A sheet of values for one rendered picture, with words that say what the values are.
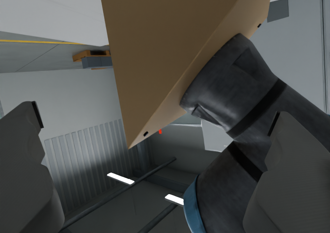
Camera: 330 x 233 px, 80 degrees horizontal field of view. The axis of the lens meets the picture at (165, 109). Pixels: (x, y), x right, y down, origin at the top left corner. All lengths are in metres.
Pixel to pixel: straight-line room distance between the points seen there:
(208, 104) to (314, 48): 2.45
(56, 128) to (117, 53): 8.41
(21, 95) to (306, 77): 7.91
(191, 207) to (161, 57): 0.23
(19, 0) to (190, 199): 0.43
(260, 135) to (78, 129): 8.77
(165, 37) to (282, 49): 2.55
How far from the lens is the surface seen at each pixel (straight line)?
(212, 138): 3.28
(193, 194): 0.35
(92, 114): 9.19
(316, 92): 2.73
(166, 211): 6.79
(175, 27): 0.23
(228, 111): 0.29
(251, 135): 0.30
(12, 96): 8.31
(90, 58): 5.47
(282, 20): 2.78
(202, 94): 0.28
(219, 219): 0.33
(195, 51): 0.22
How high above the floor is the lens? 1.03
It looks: 8 degrees up
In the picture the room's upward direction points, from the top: 171 degrees clockwise
